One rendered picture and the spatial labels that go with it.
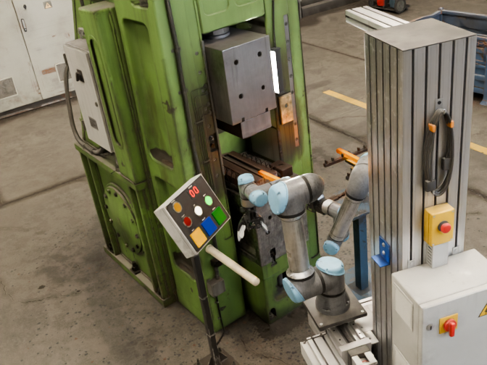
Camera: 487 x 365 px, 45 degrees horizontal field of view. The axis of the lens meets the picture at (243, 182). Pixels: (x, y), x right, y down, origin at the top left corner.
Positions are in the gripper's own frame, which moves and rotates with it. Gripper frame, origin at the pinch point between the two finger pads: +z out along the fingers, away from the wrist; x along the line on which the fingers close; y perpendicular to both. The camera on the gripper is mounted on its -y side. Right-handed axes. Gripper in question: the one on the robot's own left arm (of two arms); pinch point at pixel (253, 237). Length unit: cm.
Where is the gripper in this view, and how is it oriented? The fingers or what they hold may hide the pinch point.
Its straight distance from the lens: 295.4
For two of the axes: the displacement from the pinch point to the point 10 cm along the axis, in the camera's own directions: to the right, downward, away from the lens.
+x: 9.5, -2.4, 1.9
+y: 2.8, 4.3, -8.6
